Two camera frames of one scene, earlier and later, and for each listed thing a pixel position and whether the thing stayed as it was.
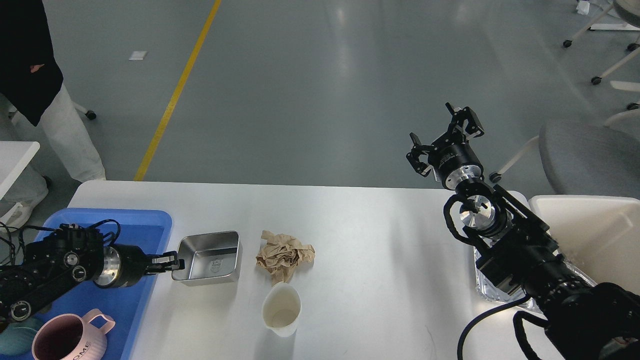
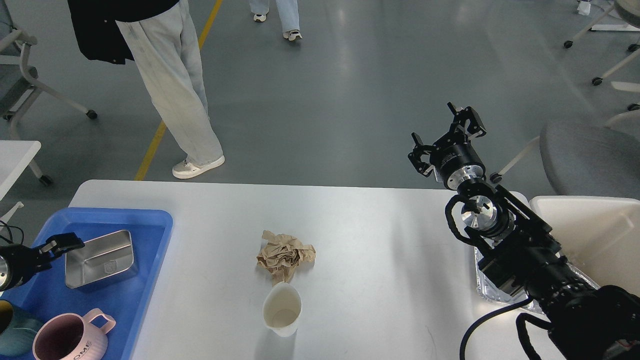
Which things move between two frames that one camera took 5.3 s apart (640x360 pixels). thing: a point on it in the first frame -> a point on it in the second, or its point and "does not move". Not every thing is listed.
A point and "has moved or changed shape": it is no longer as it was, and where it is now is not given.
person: x=31 y=78 -> x=157 y=34
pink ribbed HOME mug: x=67 y=337 does not move
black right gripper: x=452 y=156 does not move
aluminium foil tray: x=485 y=290 does not move
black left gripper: x=122 y=265 -> x=24 y=262
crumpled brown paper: x=280 y=255 does not move
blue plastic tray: x=149 y=230 does not move
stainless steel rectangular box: x=210 y=258 has moved or changed shape
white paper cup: x=280 y=307 does not move
